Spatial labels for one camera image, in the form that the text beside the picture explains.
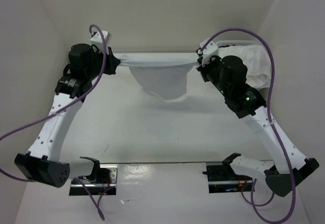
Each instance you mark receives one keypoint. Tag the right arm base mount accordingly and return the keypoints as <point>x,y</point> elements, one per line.
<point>219,181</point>

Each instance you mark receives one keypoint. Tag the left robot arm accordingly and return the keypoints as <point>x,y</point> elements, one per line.
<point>41,162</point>

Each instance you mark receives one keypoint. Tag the white pleated skirt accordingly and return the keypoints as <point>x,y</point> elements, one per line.
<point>256,66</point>

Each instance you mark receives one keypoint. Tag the aluminium table edge rail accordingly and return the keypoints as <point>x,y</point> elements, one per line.
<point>73,57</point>

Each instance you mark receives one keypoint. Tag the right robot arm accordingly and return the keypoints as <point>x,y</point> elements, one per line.
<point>287,163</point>

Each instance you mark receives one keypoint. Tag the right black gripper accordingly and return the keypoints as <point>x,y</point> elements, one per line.
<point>216,59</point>

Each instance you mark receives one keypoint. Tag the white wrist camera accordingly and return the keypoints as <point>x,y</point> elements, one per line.
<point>205,51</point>
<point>97,40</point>

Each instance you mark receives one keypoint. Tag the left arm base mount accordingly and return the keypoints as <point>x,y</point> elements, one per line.
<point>106,179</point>

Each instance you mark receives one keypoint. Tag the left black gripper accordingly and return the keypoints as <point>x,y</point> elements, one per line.
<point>112,62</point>

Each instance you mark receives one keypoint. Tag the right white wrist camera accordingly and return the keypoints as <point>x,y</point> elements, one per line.
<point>205,51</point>

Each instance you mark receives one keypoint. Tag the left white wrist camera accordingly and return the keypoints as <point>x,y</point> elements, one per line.
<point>97,40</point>

